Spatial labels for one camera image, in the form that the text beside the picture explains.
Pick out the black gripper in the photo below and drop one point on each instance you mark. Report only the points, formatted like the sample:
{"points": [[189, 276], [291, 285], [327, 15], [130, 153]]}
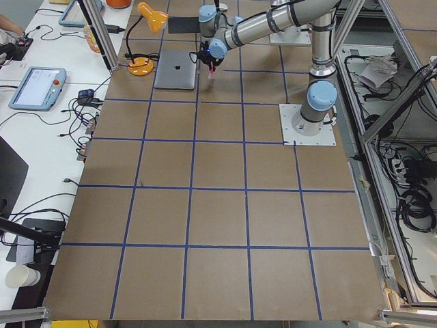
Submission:
{"points": [[207, 58]]}

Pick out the black mousepad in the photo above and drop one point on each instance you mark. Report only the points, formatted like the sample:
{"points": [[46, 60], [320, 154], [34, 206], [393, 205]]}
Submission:
{"points": [[179, 25]]}

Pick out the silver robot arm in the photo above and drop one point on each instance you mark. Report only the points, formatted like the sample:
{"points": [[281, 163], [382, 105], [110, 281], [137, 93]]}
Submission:
{"points": [[306, 76]]}

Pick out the grey closed laptop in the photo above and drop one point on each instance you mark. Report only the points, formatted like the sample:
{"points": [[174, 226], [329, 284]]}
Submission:
{"points": [[175, 71]]}

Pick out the orange desk lamp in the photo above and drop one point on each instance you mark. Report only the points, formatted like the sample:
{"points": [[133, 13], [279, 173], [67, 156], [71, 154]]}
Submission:
{"points": [[141, 39]]}

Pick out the black power adapter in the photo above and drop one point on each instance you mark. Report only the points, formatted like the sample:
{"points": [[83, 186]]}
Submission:
{"points": [[114, 29]]}

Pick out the orange drink bottle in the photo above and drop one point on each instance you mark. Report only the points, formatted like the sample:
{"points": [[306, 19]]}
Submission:
{"points": [[90, 39]]}

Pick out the blue teach pendant far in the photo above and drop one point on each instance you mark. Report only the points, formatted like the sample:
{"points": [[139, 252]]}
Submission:
{"points": [[72, 16]]}

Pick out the blue teach pendant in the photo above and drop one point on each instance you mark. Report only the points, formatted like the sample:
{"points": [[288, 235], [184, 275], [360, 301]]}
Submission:
{"points": [[72, 16], [39, 89]]}

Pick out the blue teach pendant near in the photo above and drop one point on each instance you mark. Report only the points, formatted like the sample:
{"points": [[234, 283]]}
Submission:
{"points": [[39, 89]]}

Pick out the white paper cup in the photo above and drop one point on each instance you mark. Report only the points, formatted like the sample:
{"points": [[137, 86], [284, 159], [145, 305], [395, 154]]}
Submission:
{"points": [[22, 276]]}

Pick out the aluminium frame post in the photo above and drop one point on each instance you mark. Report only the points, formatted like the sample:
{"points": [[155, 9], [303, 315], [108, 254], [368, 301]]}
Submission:
{"points": [[99, 29]]}

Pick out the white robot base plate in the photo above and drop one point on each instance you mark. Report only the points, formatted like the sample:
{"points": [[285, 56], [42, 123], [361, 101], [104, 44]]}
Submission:
{"points": [[298, 132]]}

